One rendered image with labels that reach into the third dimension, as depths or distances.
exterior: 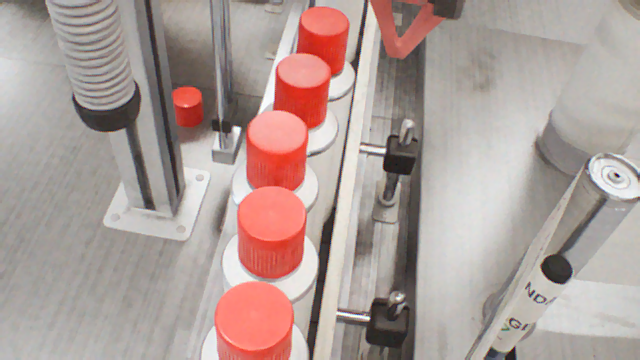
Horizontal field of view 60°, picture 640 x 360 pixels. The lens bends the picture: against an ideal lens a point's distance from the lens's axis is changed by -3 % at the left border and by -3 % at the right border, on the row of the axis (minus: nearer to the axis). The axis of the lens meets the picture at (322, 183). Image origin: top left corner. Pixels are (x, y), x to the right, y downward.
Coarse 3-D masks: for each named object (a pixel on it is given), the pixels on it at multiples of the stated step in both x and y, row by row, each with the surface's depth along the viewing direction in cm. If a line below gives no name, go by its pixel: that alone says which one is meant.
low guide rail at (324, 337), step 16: (368, 16) 66; (368, 32) 64; (368, 48) 62; (368, 64) 61; (352, 112) 56; (352, 128) 54; (352, 144) 53; (352, 160) 52; (352, 176) 51; (352, 192) 50; (336, 224) 47; (336, 240) 46; (336, 256) 45; (336, 272) 44; (336, 288) 44; (336, 304) 43; (320, 320) 42; (320, 336) 41; (320, 352) 40
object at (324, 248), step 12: (312, 0) 73; (360, 36) 69; (360, 48) 68; (348, 120) 60; (336, 192) 54; (336, 204) 53; (324, 228) 51; (324, 240) 50; (324, 252) 50; (324, 264) 49; (324, 276) 48; (312, 312) 46; (312, 324) 45; (312, 336) 45; (312, 348) 44
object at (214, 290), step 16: (304, 0) 59; (288, 32) 55; (288, 48) 54; (272, 80) 51; (272, 96) 49; (224, 240) 40; (208, 288) 37; (208, 304) 37; (208, 320) 36; (192, 336) 35; (192, 352) 35
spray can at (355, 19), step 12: (324, 0) 59; (336, 0) 58; (348, 0) 58; (360, 0) 59; (348, 12) 59; (360, 12) 60; (360, 24) 63; (348, 36) 62; (348, 48) 63; (348, 60) 65
